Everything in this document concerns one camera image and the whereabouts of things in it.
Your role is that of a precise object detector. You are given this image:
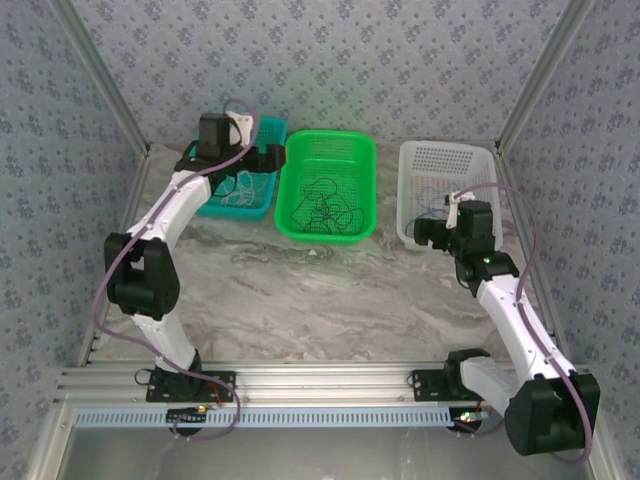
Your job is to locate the thin blue cable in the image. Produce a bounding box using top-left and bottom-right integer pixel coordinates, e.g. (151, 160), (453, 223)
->
(404, 186), (452, 232)
(403, 189), (449, 236)

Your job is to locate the thin white cable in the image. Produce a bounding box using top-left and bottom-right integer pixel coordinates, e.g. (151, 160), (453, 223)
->
(221, 172), (255, 208)
(234, 169), (273, 202)

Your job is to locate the green plastic basket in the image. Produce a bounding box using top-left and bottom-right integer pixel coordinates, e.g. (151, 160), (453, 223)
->
(274, 129), (379, 247)

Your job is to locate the teal plastic basket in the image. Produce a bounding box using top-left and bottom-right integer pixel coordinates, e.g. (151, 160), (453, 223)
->
(195, 115), (290, 223)

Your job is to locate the white plastic basket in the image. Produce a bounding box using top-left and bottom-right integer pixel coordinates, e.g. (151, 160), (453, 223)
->
(396, 140), (504, 251)

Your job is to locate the black mounting plate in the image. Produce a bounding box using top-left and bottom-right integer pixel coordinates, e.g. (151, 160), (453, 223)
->
(146, 369), (238, 404)
(410, 368), (504, 402)

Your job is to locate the small circuit board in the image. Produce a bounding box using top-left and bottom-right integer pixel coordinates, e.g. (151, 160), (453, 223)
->
(167, 407), (210, 427)
(452, 409), (490, 429)

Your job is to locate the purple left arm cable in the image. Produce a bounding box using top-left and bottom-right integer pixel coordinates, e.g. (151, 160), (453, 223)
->
(92, 98), (261, 376)

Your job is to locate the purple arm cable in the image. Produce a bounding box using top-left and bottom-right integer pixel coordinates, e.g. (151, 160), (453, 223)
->
(462, 183), (596, 464)
(92, 98), (261, 376)

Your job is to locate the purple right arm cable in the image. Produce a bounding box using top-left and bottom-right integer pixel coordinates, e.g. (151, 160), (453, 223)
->
(462, 183), (596, 464)

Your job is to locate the aluminium frame post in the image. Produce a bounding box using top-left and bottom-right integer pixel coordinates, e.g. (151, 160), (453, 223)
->
(494, 0), (597, 151)
(52, 0), (152, 157)

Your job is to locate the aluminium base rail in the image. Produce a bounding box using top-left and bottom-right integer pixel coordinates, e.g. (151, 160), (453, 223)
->
(54, 363), (594, 406)

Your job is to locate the slotted cable duct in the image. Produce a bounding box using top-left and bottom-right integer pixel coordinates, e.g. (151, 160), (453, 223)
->
(73, 405), (459, 430)

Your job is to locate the short purple cable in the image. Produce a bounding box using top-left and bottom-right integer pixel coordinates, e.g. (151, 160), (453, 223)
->
(454, 399), (512, 439)
(149, 388), (242, 444)

